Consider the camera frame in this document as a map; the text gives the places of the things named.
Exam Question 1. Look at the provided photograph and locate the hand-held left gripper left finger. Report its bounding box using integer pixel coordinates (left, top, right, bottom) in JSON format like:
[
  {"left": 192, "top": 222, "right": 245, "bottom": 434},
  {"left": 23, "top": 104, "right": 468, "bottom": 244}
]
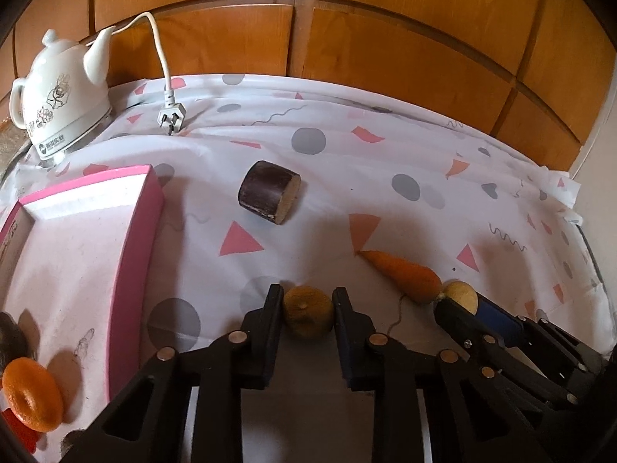
[{"left": 60, "top": 284, "right": 285, "bottom": 463}]

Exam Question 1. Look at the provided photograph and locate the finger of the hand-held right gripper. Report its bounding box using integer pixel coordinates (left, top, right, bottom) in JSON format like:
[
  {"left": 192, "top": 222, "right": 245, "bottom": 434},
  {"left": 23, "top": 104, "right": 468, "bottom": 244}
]
[
  {"left": 475, "top": 298, "right": 586, "bottom": 377},
  {"left": 434, "top": 299, "right": 582, "bottom": 408}
]

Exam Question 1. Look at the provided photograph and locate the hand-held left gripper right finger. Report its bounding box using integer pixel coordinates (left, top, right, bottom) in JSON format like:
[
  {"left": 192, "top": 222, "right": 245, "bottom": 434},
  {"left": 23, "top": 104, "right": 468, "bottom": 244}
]
[{"left": 332, "top": 287, "right": 545, "bottom": 463}]

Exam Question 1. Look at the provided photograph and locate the small pale yellow fruit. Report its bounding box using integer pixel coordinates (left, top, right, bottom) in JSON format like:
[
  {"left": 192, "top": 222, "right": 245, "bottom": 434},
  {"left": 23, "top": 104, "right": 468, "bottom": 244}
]
[{"left": 441, "top": 281, "right": 479, "bottom": 315}]

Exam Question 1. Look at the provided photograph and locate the yellow-brown round fruit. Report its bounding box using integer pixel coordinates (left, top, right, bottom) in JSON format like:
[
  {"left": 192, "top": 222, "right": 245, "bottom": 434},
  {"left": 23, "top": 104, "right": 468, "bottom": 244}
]
[{"left": 282, "top": 286, "right": 334, "bottom": 339}]

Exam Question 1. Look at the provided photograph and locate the pink shallow tray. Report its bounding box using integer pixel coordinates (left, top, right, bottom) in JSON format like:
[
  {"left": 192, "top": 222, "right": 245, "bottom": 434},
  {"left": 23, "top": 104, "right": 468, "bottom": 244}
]
[{"left": 0, "top": 164, "right": 165, "bottom": 463}]

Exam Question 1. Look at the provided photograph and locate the dark fruit chunk pale cut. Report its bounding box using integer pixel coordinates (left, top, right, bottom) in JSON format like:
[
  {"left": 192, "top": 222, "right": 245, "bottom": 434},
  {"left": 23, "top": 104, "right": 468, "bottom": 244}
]
[{"left": 60, "top": 428, "right": 90, "bottom": 455}]

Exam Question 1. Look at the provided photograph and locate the large orange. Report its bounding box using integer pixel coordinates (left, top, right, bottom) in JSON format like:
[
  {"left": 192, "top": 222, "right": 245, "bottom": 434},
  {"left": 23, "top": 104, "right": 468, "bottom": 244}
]
[{"left": 2, "top": 357, "right": 64, "bottom": 433}]

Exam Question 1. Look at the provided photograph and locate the dark brown fruit chunk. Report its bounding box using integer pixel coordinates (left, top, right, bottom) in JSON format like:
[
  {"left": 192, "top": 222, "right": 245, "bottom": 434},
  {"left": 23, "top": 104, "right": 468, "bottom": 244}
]
[{"left": 0, "top": 313, "right": 29, "bottom": 370}]

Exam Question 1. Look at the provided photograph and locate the red tomato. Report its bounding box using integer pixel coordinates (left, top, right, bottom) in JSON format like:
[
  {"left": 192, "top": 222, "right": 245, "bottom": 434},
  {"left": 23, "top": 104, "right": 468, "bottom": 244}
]
[{"left": 0, "top": 407, "right": 39, "bottom": 451}]

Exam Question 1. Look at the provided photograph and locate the orange carrot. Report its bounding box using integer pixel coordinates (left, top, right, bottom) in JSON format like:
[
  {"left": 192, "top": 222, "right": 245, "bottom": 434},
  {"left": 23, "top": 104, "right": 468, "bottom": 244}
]
[{"left": 361, "top": 249, "right": 443, "bottom": 304}]

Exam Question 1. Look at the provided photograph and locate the dark sugarcane piece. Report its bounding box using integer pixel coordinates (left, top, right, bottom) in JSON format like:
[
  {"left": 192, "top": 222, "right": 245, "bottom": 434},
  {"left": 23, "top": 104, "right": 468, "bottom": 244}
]
[{"left": 238, "top": 160, "right": 302, "bottom": 225}]

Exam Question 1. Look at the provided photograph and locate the grey kettle base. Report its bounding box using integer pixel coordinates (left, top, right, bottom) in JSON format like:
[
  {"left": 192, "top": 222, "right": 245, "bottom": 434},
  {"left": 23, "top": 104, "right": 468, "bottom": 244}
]
[{"left": 31, "top": 106, "right": 115, "bottom": 169}]

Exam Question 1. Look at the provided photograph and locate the white floral ceramic kettle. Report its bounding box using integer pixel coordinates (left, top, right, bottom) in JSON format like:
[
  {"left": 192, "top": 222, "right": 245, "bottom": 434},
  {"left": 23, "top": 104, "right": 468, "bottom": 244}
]
[{"left": 10, "top": 26, "right": 116, "bottom": 152}]

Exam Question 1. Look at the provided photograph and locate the white power cord with plug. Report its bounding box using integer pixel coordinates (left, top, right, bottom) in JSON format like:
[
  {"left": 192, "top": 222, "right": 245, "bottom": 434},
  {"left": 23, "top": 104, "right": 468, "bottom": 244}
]
[{"left": 113, "top": 12, "right": 188, "bottom": 136}]

